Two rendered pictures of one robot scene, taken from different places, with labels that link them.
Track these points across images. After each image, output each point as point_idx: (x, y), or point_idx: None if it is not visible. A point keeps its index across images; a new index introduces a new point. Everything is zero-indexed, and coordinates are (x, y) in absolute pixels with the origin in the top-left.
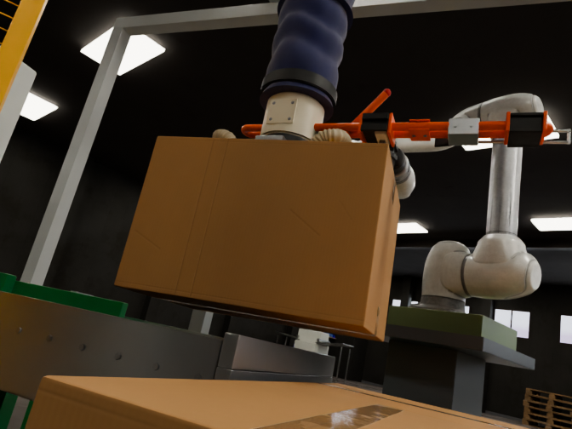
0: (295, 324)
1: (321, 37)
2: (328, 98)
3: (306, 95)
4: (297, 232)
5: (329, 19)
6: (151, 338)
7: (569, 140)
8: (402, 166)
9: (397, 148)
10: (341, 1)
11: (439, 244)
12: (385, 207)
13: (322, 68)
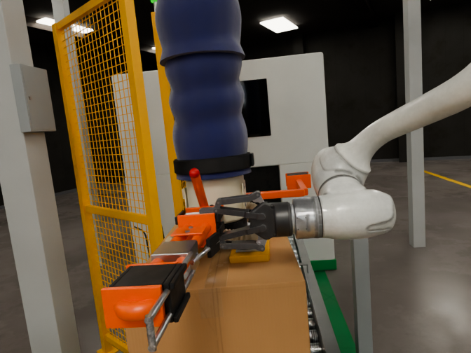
0: None
1: (175, 115)
2: (200, 175)
3: (188, 181)
4: None
5: (177, 86)
6: None
7: (148, 343)
8: (280, 232)
9: (256, 217)
10: (177, 55)
11: None
12: (160, 346)
13: (182, 150)
